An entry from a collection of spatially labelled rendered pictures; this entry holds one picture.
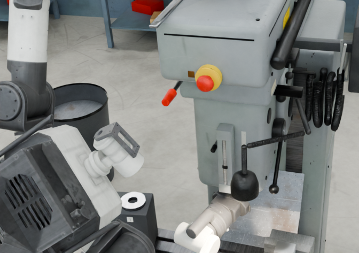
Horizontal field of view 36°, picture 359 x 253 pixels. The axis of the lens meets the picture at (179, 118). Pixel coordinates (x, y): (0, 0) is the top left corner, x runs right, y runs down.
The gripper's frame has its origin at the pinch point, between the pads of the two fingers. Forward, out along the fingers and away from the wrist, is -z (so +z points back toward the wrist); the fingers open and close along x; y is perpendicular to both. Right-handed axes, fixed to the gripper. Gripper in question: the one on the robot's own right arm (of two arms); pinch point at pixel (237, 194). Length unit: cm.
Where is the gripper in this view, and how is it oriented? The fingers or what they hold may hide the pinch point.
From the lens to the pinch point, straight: 174.4
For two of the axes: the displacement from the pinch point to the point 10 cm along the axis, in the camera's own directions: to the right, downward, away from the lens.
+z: -5.6, 4.6, -6.9
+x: -8.3, -2.4, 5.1
